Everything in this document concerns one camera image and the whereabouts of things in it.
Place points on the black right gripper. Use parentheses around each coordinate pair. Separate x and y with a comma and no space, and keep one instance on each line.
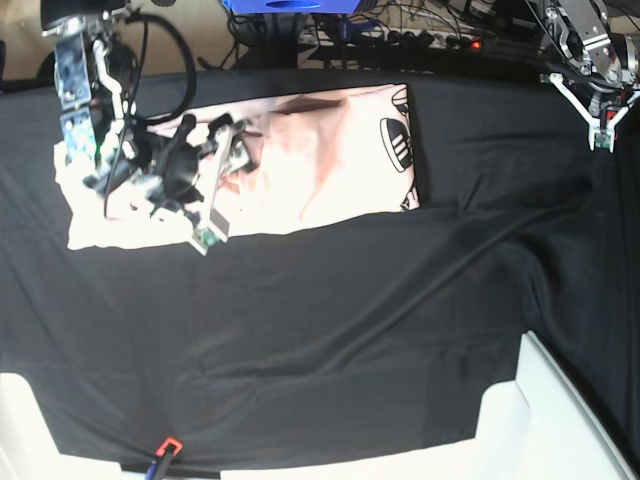
(170,173)

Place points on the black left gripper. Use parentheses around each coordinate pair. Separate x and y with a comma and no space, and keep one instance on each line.
(600,103)

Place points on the pink T-shirt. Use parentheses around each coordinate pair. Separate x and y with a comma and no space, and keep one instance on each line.
(318,159)

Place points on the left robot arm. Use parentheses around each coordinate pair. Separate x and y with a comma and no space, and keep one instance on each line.
(595,69)

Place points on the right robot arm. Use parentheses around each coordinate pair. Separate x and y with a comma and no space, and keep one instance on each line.
(97,79)

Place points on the black table cloth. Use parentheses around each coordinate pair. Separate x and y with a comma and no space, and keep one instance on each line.
(370,337)

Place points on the blue box with hole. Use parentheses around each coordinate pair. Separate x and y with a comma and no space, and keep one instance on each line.
(291,6)

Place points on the orange blue clamp bottom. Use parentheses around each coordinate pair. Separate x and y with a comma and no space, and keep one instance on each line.
(164,457)

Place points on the white bin left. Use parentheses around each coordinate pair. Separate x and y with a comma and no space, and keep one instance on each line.
(28,450)

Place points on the white bin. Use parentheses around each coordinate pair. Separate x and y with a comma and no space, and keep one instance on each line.
(28,450)
(538,426)

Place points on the white bin right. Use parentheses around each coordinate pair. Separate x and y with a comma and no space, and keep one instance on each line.
(538,426)

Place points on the black power strip with cables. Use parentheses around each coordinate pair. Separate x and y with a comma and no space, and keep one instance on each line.
(374,33)

